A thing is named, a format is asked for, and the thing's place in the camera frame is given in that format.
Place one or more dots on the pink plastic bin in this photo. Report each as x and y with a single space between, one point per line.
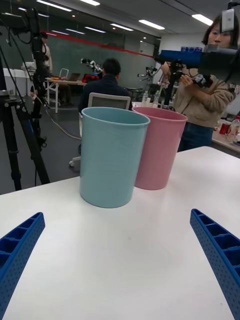
162 150

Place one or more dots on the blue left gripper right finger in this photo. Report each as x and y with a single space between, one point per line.
220 252

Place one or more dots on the black tripod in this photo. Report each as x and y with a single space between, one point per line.
12 140

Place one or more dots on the seated person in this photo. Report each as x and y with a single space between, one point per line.
105 87

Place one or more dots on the red can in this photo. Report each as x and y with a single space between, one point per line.
224 128

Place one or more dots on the white office chair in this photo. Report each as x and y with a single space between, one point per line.
110 101

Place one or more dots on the person by wooden table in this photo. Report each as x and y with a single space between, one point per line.
47 57

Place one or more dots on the wooden work table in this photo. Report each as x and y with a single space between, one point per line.
67 82

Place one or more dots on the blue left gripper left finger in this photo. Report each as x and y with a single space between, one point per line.
17 250

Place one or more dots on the black camera stand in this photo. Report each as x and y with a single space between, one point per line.
37 65

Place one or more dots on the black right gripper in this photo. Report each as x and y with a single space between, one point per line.
217 62

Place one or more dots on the pale blue plastic bin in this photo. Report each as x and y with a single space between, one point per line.
110 160

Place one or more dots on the standing person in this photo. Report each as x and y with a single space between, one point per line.
200 110

